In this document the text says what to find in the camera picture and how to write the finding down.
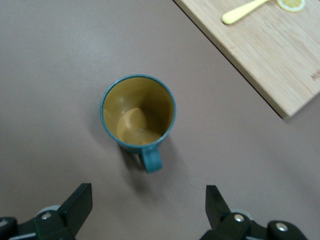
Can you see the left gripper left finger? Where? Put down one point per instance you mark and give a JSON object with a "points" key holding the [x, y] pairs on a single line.
{"points": [[72, 212]]}

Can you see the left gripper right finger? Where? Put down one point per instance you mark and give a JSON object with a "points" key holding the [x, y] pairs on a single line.
{"points": [[220, 215]]}

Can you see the yellow plastic fork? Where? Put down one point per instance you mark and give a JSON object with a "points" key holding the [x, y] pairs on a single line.
{"points": [[237, 13]]}

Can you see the bamboo cutting board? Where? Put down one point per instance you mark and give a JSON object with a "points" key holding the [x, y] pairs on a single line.
{"points": [[270, 55]]}

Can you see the teal mug yellow inside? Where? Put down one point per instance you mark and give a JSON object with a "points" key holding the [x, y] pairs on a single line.
{"points": [[137, 112]]}

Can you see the lemon slice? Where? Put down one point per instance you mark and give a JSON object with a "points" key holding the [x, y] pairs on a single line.
{"points": [[291, 5]]}

